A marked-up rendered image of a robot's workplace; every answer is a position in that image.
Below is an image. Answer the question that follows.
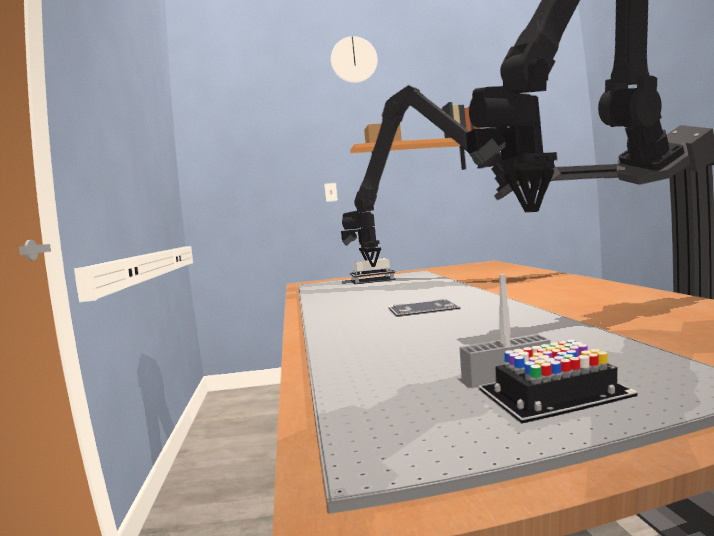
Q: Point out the black vial rack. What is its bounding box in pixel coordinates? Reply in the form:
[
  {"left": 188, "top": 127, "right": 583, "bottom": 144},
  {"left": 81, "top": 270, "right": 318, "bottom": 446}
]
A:
[{"left": 495, "top": 363, "right": 617, "bottom": 411}]

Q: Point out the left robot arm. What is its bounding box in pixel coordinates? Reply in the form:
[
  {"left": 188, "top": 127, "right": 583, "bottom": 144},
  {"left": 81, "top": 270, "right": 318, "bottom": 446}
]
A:
[{"left": 466, "top": 0, "right": 684, "bottom": 171}]

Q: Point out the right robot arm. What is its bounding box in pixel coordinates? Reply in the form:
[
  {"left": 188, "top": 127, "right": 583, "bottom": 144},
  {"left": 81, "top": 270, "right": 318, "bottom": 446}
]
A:
[{"left": 341, "top": 85, "right": 508, "bottom": 246}]

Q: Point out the cream grid rack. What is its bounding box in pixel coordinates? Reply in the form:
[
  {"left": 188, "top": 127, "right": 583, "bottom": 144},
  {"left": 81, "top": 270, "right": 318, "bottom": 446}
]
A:
[{"left": 354, "top": 258, "right": 390, "bottom": 271}]

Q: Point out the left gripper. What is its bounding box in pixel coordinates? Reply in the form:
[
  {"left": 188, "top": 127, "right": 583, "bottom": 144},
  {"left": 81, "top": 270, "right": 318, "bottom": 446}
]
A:
[{"left": 500, "top": 124, "right": 557, "bottom": 212}]

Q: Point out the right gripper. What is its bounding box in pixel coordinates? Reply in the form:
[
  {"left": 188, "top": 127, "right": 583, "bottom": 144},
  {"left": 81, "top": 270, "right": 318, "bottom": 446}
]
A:
[{"left": 359, "top": 227, "right": 381, "bottom": 267}]

